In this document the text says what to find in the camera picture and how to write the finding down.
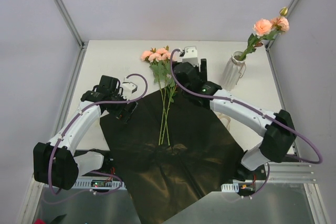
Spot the pink rose bouquet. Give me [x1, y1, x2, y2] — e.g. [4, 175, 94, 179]
[140, 46, 177, 146]

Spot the cream printed ribbon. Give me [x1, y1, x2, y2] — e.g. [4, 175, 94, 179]
[216, 112, 231, 130]

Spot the black wrapping paper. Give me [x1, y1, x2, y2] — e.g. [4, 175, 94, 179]
[100, 91, 243, 223]

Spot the pink rose stem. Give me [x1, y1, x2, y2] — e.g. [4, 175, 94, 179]
[236, 7, 290, 61]

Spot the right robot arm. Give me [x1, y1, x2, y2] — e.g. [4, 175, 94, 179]
[170, 62, 296, 179]

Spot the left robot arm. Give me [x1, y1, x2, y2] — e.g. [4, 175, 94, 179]
[33, 75, 138, 190]

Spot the white ribbed ceramic vase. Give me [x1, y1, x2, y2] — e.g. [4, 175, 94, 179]
[220, 51, 246, 91]

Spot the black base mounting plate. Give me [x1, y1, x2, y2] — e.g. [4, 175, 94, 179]
[85, 151, 269, 198]

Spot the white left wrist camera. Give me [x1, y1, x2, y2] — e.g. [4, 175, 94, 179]
[121, 77, 138, 100]

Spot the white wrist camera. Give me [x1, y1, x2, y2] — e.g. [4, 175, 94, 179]
[121, 77, 138, 100]
[180, 46, 198, 67]

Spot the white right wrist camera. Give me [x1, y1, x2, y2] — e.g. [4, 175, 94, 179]
[180, 46, 198, 67]

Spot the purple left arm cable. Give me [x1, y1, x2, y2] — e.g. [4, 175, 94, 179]
[48, 73, 148, 196]

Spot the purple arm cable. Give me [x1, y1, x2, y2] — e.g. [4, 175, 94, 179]
[48, 73, 148, 196]
[170, 48, 323, 165]

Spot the left white cable duct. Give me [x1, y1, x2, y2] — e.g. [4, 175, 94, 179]
[71, 177, 126, 190]

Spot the white cable duct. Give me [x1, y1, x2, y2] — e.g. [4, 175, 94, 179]
[71, 177, 126, 190]
[220, 183, 255, 193]

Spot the left aluminium frame post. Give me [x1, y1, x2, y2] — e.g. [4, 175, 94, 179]
[53, 0, 86, 49]

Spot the aluminium frame post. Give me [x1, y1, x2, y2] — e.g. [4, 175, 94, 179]
[53, 0, 86, 49]
[265, 0, 318, 51]

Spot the right white cable duct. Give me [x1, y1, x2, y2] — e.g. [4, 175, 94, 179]
[220, 183, 255, 193]

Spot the aluminium rail right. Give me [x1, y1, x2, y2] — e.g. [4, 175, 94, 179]
[265, 162, 317, 184]

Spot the right aluminium frame post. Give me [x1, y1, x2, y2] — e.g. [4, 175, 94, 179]
[265, 0, 318, 51]

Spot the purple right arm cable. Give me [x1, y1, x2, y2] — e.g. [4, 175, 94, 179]
[170, 48, 323, 165]

